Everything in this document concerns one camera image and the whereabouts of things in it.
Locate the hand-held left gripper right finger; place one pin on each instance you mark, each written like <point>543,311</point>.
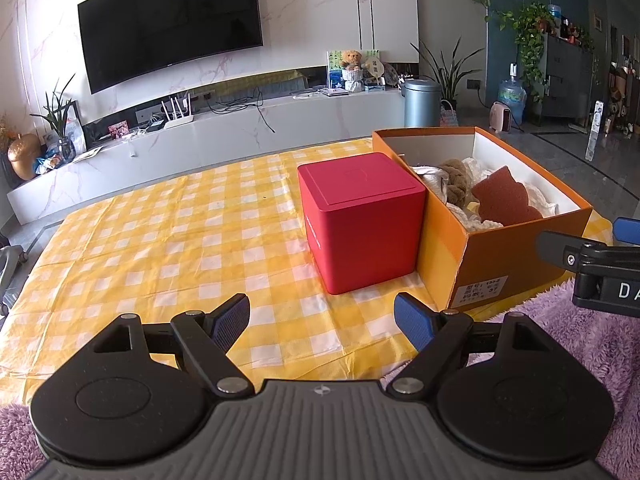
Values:
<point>412,317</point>

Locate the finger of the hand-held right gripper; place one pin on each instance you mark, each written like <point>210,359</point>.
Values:
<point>565,250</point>
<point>627,231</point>

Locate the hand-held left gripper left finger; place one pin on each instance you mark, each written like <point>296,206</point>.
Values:
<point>230,320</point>

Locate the orange cardboard box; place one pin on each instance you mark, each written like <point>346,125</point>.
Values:
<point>500,260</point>

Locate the brown sponge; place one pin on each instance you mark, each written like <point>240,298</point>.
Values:
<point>505,197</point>

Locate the white soft pad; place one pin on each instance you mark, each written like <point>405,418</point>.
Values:
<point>470,219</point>

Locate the brown fluffy towel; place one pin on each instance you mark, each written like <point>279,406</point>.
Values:
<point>456,180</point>

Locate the clear plastic bag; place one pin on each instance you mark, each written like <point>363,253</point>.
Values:
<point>430,180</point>

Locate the purple fluffy rug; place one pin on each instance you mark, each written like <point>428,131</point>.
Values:
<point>575,340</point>

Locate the red cube box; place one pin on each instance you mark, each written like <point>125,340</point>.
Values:
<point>360,230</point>

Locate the pink small heater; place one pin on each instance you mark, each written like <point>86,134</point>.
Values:
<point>500,117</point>

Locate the blue water bottle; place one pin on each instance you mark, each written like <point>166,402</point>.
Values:
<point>512,97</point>

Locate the dark grey cabinet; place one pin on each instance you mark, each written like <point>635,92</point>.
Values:
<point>570,80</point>

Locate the woven basket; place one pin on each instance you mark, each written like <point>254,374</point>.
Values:
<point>448,116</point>

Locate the white marble TV cabinet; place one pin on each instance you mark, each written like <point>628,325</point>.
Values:
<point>200,145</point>

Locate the grey trash can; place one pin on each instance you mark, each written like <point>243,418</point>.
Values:
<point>421,105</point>

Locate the white router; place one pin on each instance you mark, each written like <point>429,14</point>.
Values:
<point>179,121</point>

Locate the long-leaf potted plant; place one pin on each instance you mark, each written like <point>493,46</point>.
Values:
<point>447,75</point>

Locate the trailing pothos plant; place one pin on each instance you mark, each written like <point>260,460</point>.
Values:
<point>532,35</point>

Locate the pink photo card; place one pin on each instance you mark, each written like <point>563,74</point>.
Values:
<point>118,130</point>

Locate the pink swivel chair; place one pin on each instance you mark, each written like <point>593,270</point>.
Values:
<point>10,260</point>

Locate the round hand fan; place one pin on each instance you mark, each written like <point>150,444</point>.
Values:
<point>374,68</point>

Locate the green plant in glass vase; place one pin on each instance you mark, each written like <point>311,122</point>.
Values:
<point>62,120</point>

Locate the golden apple ornament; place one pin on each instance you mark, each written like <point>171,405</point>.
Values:
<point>24,157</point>

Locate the brown teddy bear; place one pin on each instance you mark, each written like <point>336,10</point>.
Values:
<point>351,60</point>

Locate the black wall television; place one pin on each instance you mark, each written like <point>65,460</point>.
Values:
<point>170,35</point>

